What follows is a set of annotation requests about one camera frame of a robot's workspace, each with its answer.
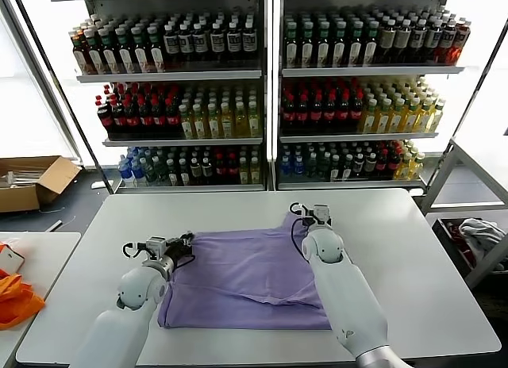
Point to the blue water bottle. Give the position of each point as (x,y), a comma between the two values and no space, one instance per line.
(126,174)
(139,174)
(299,170)
(287,170)

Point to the small white floor object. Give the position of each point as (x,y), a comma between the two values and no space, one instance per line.
(97,186)

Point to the yellow tea bottle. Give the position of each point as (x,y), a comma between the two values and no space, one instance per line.
(227,126)
(405,170)
(398,121)
(417,168)
(187,127)
(370,121)
(254,125)
(437,118)
(241,126)
(214,127)
(384,121)
(412,119)
(245,176)
(255,174)
(425,119)
(200,127)

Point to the crumpled grey cloth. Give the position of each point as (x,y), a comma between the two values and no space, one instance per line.
(481,230)

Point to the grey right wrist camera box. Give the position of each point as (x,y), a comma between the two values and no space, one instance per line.
(322,214)

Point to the dark bottle green cap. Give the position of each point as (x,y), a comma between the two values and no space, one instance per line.
(292,51)
(110,59)
(370,51)
(339,51)
(141,59)
(156,58)
(354,51)
(95,59)
(323,51)
(125,59)
(307,51)

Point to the short metal bar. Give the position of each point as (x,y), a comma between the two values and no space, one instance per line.
(55,227)

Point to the dark bottle beige label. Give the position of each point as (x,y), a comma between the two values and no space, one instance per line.
(402,39)
(387,39)

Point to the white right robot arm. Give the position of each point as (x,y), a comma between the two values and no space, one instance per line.
(341,288)

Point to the purple printed t-shirt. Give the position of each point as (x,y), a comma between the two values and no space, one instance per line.
(238,273)

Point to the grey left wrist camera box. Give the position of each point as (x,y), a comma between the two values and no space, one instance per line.
(155,245)

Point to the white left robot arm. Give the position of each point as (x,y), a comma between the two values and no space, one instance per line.
(135,288)

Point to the grey slanted frame post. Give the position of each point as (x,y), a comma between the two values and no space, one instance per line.
(43,85)

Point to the dark bottle white cap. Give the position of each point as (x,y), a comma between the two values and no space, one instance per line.
(370,166)
(186,44)
(359,166)
(234,43)
(347,170)
(207,172)
(418,39)
(336,170)
(218,43)
(200,44)
(172,45)
(173,178)
(185,178)
(249,43)
(433,39)
(196,172)

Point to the white packing strips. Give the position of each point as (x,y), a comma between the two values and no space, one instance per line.
(21,177)

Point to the red cloth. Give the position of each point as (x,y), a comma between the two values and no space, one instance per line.
(463,248)

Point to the black slanted frame post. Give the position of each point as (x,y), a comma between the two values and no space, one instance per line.
(60,87)

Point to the green tinted water bottle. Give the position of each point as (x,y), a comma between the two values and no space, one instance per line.
(151,174)
(324,170)
(162,174)
(312,170)

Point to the black storage crate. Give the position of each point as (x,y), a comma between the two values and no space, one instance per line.
(441,231)

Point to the cola bottle red cap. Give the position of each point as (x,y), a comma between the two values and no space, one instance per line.
(221,172)
(382,166)
(316,117)
(330,117)
(233,172)
(146,123)
(106,123)
(172,123)
(119,123)
(288,117)
(394,166)
(344,117)
(159,123)
(302,117)
(132,123)
(357,117)

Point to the red drink bottle white cap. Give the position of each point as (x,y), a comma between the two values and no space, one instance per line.
(447,39)
(461,37)

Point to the orange cloth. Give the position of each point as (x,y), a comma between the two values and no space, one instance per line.
(17,301)

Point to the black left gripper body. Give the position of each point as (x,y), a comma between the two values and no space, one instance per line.
(176,251)

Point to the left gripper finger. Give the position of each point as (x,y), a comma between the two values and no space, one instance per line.
(187,237)
(189,248)

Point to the open brown cardboard box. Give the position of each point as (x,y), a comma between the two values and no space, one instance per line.
(56,178)

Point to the red tea bottle white label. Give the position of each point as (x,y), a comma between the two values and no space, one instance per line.
(80,59)

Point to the grey metal bottle shelf unit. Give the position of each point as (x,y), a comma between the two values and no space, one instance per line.
(370,72)
(172,77)

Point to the grey metal rack frame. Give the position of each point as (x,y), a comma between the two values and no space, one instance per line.
(439,174)

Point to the small white box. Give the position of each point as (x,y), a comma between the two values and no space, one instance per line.
(11,261)

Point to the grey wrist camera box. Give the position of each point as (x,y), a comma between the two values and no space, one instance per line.
(322,214)
(155,245)

